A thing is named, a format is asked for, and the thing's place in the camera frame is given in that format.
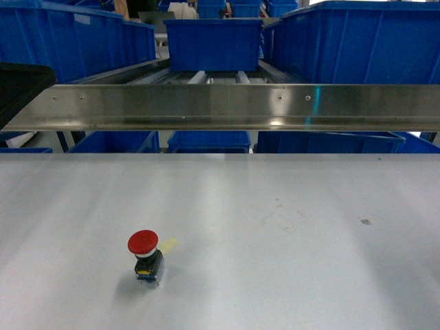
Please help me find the red emergency stop push button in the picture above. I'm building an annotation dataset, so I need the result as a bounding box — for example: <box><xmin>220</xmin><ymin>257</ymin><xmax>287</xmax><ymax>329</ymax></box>
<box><xmin>127</xmin><ymin>230</ymin><xmax>164</xmax><ymax>284</ymax></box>

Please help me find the blue bin lower centre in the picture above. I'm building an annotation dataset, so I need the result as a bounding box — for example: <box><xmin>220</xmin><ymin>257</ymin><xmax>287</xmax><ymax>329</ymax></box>
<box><xmin>168</xmin><ymin>131</ymin><xmax>251</xmax><ymax>153</ymax></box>

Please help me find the blue bin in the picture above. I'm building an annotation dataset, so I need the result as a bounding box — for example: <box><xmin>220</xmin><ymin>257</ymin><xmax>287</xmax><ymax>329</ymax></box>
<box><xmin>263</xmin><ymin>1</ymin><xmax>439</xmax><ymax>85</ymax></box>
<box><xmin>1</xmin><ymin>1</ymin><xmax>156</xmax><ymax>83</ymax></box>
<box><xmin>69</xmin><ymin>131</ymin><xmax>160</xmax><ymax>153</ymax></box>
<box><xmin>168</xmin><ymin>131</ymin><xmax>251</xmax><ymax>153</ymax></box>
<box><xmin>254</xmin><ymin>131</ymin><xmax>406</xmax><ymax>154</ymax></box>
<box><xmin>164</xmin><ymin>19</ymin><xmax>263</xmax><ymax>72</ymax></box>

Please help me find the blue bin lower right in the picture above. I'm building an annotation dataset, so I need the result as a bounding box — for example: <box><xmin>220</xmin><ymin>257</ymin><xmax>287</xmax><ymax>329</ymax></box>
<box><xmin>254</xmin><ymin>131</ymin><xmax>406</xmax><ymax>154</ymax></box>

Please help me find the yellow tape scrap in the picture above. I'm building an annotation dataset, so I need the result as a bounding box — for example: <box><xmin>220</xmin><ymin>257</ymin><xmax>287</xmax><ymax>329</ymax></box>
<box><xmin>157</xmin><ymin>237</ymin><xmax>179</xmax><ymax>254</ymax></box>

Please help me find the blue bin upper centre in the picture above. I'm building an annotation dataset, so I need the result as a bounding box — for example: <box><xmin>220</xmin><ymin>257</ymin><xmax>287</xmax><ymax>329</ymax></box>
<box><xmin>164</xmin><ymin>19</ymin><xmax>263</xmax><ymax>72</ymax></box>

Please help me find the blue bin lower left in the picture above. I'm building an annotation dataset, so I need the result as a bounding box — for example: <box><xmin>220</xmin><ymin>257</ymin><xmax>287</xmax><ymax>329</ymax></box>
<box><xmin>69</xmin><ymin>131</ymin><xmax>160</xmax><ymax>153</ymax></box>

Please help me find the blue bin upper right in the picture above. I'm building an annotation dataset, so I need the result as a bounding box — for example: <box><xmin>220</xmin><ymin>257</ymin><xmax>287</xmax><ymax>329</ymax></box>
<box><xmin>263</xmin><ymin>1</ymin><xmax>439</xmax><ymax>85</ymax></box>

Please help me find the blue bin upper left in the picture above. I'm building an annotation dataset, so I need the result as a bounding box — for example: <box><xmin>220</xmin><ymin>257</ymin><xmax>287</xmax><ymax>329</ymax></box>
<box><xmin>1</xmin><ymin>1</ymin><xmax>156</xmax><ymax>83</ymax></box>

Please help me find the stainless steel shelf rail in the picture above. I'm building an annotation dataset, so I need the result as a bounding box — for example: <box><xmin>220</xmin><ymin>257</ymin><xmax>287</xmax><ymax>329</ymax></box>
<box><xmin>5</xmin><ymin>84</ymin><xmax>439</xmax><ymax>131</ymax></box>

